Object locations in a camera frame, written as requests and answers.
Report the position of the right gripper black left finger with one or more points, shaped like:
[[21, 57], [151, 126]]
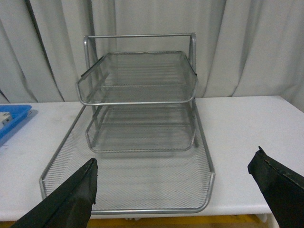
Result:
[[68, 206]]

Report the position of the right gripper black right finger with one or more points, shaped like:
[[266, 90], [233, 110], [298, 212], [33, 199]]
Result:
[[282, 188]]

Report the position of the silver mesh tray rack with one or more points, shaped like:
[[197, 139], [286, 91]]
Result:
[[140, 121]]

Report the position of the blue plastic tray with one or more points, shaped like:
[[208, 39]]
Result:
[[18, 113]]

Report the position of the white circuit breaker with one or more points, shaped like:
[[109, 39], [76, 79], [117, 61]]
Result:
[[5, 118]]

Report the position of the white curtain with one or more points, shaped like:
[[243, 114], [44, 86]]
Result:
[[244, 47]]

